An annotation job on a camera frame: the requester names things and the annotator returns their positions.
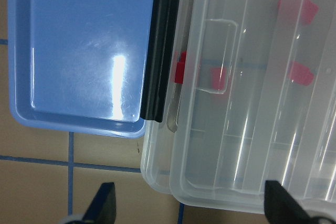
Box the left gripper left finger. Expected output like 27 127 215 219
83 182 116 223

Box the black box latch handle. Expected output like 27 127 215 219
140 0 180 123

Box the red block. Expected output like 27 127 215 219
211 67 227 91
174 51 187 84
288 61 314 86
283 0 319 25

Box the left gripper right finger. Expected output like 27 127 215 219
264 180 317 224

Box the clear plastic storage box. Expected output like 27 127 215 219
140 0 336 204

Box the clear plastic box lid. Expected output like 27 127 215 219
169 0 336 216

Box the blue plastic tray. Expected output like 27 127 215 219
8 0 153 138

